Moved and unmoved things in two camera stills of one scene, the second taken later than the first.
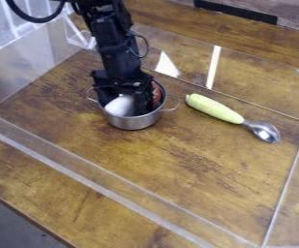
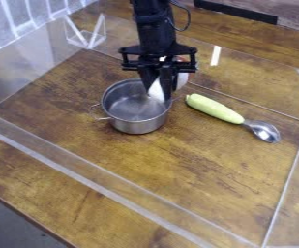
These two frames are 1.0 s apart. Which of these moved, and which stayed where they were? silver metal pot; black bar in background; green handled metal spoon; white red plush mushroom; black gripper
Moved: silver metal pot; white red plush mushroom; black gripper
Stayed: black bar in background; green handled metal spoon
